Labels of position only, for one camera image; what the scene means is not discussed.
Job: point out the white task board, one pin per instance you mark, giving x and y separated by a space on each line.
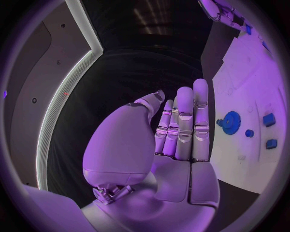
249 87

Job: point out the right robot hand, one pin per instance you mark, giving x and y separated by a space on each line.
215 10

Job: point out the blue peg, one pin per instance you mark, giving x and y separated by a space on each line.
248 29

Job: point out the blue short cylinder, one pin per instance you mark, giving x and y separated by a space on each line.
249 133

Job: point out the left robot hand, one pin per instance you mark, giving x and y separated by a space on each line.
140 181

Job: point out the blue block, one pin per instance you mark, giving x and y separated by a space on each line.
269 119
271 144

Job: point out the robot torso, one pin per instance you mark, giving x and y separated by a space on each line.
54 72

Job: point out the blue gear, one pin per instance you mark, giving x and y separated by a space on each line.
232 122

